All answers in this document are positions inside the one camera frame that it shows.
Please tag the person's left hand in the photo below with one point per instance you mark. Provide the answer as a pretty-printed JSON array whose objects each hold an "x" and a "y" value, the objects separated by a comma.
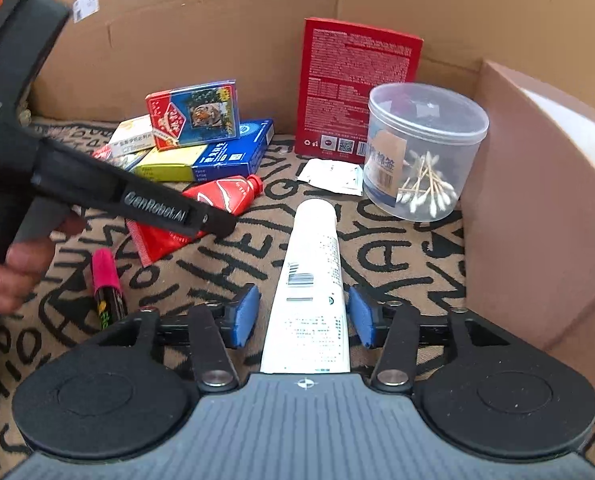
[{"x": 25, "y": 265}]

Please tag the patterned letter rug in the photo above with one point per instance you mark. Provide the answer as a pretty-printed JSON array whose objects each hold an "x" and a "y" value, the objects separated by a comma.
[{"x": 423, "y": 264}]

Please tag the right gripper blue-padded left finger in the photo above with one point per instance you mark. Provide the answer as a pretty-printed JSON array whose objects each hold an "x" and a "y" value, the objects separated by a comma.
[{"x": 207, "y": 331}]

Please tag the red blue playing card box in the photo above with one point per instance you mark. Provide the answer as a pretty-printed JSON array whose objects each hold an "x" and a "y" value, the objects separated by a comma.
[{"x": 194, "y": 115}]

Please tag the pink black Flash Color marker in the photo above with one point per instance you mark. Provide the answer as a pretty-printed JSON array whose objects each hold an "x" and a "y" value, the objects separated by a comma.
[{"x": 107, "y": 290}]

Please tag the red flat book box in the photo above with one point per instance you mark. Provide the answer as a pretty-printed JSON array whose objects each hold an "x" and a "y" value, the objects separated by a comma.
[{"x": 341, "y": 63}]

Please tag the pink cardboard storage box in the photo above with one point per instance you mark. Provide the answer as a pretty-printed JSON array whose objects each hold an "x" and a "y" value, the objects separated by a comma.
[{"x": 528, "y": 211}]

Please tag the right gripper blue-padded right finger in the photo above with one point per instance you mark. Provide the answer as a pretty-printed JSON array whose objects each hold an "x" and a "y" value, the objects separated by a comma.
[{"x": 398, "y": 329}]

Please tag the red blue flat card box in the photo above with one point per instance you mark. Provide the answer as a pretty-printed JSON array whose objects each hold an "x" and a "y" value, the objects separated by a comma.
[{"x": 126, "y": 161}]

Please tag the blue medicine box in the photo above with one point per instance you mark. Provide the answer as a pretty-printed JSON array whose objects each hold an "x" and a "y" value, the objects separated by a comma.
[{"x": 237, "y": 157}]

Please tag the white medicine box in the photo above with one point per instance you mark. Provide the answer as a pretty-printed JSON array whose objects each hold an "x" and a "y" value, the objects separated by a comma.
[{"x": 132, "y": 136}]

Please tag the clear cotton swab jar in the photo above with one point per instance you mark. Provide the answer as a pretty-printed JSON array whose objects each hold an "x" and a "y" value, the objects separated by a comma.
[{"x": 421, "y": 145}]

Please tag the yellow green small box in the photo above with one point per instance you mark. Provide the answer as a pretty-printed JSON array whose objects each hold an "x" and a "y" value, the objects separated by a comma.
[{"x": 174, "y": 165}]

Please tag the white sachet packet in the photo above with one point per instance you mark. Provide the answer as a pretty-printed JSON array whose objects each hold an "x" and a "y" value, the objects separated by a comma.
[{"x": 333, "y": 176}]

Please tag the white blue toothpaste tube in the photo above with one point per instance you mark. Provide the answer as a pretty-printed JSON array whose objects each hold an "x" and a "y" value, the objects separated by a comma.
[{"x": 307, "y": 331}]

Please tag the red tube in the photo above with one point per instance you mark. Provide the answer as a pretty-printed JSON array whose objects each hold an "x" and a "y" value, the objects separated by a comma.
[{"x": 221, "y": 202}]

